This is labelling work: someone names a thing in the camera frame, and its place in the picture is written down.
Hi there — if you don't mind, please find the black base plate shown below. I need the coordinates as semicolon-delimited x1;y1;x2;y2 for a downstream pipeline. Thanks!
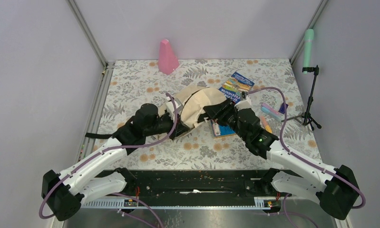
121;170;284;198

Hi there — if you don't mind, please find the light blue highlighter pen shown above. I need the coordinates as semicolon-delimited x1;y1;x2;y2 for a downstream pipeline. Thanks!
261;106;283;122

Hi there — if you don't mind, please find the pink highlighter pen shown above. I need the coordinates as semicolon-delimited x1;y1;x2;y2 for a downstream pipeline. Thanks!
261;103;278;113

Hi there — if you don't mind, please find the yellow highlighter pen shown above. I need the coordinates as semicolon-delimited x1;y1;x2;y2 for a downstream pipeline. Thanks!
259;115;273;133

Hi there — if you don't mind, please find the black tripod stand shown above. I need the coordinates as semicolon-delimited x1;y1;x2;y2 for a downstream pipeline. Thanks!
286;65;322;131

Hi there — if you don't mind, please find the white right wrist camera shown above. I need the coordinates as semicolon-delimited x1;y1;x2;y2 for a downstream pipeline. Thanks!
235;98;252;111

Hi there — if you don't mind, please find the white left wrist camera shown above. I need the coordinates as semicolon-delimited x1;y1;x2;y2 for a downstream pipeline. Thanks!
165;96;184;120

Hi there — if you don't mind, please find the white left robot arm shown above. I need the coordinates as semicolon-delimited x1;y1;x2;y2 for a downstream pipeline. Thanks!
39;101;189;221

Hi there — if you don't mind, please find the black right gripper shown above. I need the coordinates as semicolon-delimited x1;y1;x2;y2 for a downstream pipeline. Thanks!
203;98;249;141

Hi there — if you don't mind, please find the purple toy brick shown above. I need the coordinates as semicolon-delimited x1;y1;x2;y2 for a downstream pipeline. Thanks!
278;103;289;114

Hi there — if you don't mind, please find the light blue paperback book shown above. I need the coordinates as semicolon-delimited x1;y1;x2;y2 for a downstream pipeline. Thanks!
210;120;236;138

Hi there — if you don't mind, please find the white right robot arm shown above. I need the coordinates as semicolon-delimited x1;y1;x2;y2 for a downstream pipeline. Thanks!
203;100;359;220

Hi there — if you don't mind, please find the dark blue treehouse book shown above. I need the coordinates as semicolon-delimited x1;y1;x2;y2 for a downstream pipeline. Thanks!
218;72;255;104

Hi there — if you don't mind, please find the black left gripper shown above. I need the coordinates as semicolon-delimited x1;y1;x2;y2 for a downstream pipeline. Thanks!
145;112;191;141

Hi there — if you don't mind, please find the aluminium cable duct rail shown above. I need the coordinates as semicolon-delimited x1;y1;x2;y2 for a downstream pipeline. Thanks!
81;195;281;210

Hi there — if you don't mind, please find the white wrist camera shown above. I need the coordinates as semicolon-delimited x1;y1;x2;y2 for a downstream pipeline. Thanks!
165;96;184;120
235;98;252;111

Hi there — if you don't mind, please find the pink cone block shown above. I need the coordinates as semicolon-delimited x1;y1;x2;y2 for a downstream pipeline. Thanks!
158;39;180;75

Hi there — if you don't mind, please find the beige canvas backpack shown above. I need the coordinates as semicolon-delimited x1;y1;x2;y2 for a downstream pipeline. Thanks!
85;85;228;141

